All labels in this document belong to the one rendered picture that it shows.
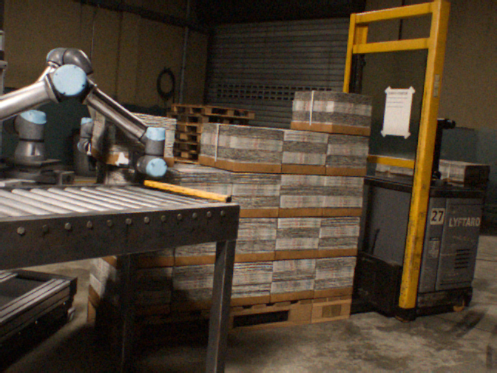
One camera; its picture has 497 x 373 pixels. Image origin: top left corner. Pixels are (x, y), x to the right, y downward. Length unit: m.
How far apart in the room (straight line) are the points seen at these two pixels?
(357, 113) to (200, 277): 1.26
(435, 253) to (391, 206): 0.40
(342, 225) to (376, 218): 0.60
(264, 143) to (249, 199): 0.29
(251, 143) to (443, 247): 1.47
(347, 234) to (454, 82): 6.21
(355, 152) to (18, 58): 7.23
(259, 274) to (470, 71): 6.73
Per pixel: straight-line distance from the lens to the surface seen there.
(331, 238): 3.34
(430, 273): 3.74
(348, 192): 3.36
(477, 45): 9.36
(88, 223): 1.59
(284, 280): 3.19
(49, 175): 2.85
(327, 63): 10.38
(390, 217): 3.83
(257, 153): 2.96
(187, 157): 9.42
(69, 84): 2.26
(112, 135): 2.66
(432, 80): 3.48
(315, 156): 3.17
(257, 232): 3.02
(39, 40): 10.02
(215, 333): 2.08
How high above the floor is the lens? 1.07
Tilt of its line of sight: 6 degrees down
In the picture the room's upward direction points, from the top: 5 degrees clockwise
